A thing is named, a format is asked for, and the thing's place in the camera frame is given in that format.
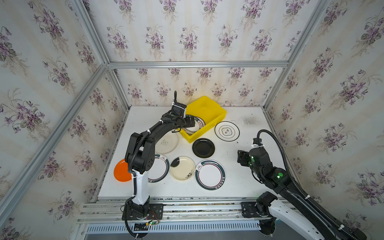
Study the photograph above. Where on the orange plate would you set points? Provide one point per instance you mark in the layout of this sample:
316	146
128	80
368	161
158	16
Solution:
121	173

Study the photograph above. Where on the cream plate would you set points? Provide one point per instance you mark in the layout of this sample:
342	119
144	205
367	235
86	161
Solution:
182	168

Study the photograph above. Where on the green rim HAO SHI plate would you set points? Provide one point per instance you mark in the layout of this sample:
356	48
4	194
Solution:
199	124

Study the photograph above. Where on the green rim plate under arm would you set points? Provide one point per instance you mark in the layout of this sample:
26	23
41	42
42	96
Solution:
159	170

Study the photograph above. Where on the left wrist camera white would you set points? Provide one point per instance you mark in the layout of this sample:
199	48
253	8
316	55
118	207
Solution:
179	109

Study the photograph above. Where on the yellow plastic bin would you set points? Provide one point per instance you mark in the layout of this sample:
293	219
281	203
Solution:
207	110

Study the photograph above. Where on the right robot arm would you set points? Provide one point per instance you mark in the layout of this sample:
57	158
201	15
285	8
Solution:
287	201

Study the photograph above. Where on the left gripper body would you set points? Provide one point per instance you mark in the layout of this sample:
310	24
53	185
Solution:
188	121

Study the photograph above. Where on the white plate green red rim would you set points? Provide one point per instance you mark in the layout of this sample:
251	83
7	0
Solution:
210	175

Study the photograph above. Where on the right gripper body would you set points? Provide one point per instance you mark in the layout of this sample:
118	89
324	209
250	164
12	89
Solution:
243	157

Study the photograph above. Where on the translucent white plate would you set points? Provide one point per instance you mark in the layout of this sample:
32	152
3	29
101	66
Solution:
167	143

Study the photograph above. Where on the black plate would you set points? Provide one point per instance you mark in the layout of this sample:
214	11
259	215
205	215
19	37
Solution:
203	148

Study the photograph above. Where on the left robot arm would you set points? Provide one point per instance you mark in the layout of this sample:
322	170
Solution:
140	157

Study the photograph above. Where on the white plate green quatrefoil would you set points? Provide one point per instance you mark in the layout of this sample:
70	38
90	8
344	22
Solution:
227	131

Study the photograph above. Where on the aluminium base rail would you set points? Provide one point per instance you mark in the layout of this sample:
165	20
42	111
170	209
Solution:
169	215

